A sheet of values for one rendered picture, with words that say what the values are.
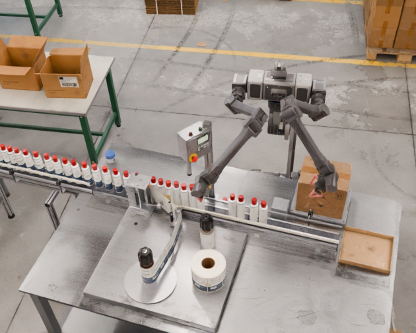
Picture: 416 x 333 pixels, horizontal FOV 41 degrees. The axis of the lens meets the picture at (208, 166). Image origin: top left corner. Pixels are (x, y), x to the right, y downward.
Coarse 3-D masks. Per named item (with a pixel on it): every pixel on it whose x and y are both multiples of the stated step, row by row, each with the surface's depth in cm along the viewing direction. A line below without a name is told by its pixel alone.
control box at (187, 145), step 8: (192, 128) 325; (184, 136) 320; (192, 136) 320; (200, 136) 322; (184, 144) 321; (192, 144) 322; (200, 144) 326; (184, 152) 327; (192, 152) 326; (200, 152) 331; (208, 152) 336; (184, 160) 332
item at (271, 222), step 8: (104, 184) 377; (104, 192) 373; (112, 192) 372; (208, 208) 360; (216, 208) 359; (216, 216) 354; (248, 216) 354; (248, 224) 349; (272, 224) 348; (280, 224) 348; (288, 224) 348; (280, 232) 344; (304, 232) 343; (312, 232) 343; (320, 232) 343; (328, 232) 342; (320, 240) 338
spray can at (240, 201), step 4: (240, 196) 338; (240, 200) 339; (244, 200) 341; (240, 204) 340; (244, 204) 342; (240, 208) 343; (244, 208) 345; (240, 212) 345; (244, 212) 348; (240, 216) 348; (244, 216) 351
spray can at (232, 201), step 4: (232, 196) 338; (228, 200) 342; (232, 200) 341; (236, 200) 342; (228, 204) 345; (232, 204) 342; (236, 204) 346; (228, 208) 348; (232, 208) 345; (236, 208) 348; (228, 212) 351; (232, 212) 348; (236, 212) 351; (232, 216) 350; (236, 216) 354
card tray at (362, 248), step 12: (348, 228) 347; (348, 240) 343; (360, 240) 343; (372, 240) 342; (384, 240) 342; (348, 252) 337; (360, 252) 336; (372, 252) 336; (384, 252) 336; (348, 264) 331; (360, 264) 327; (372, 264) 330; (384, 264) 330
